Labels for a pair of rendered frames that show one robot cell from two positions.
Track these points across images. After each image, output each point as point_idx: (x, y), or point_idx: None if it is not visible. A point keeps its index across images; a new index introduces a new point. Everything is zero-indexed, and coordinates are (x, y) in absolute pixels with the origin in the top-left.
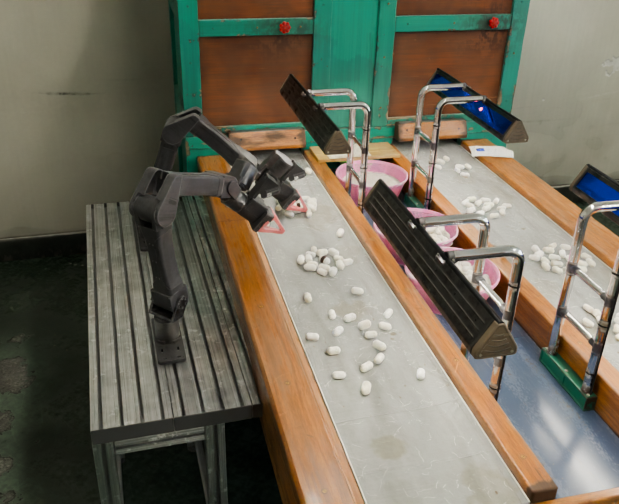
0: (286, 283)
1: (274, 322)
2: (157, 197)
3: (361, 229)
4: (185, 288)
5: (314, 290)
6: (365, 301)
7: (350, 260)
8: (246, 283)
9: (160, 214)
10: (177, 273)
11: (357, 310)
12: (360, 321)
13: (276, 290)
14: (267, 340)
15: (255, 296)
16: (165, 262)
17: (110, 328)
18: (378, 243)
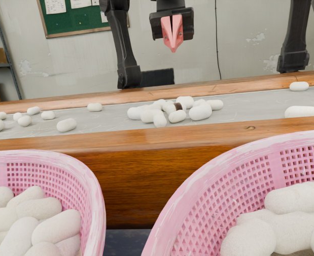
0: (140, 104)
1: (69, 97)
2: None
3: None
4: (124, 69)
5: (111, 113)
6: (42, 134)
7: (155, 117)
8: (139, 88)
9: (99, 1)
10: (120, 55)
11: (34, 129)
12: (12, 130)
13: (121, 97)
14: (52, 97)
15: (115, 91)
16: (114, 42)
17: None
18: (217, 133)
